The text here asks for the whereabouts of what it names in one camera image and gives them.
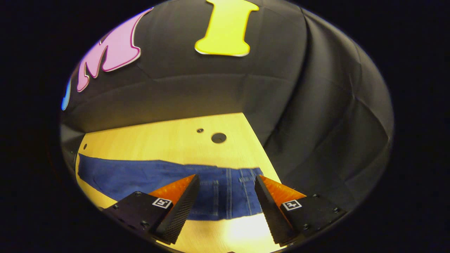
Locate blue jeans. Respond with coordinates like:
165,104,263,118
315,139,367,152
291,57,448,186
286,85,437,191
77,153,265,221

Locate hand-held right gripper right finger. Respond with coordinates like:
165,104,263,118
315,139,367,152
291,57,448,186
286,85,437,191
254,175,348,246

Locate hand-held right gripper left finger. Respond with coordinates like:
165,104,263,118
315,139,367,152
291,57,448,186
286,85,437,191
102,174,201,245

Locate black backdrop cloth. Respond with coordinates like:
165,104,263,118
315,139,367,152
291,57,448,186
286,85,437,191
60,0,395,213

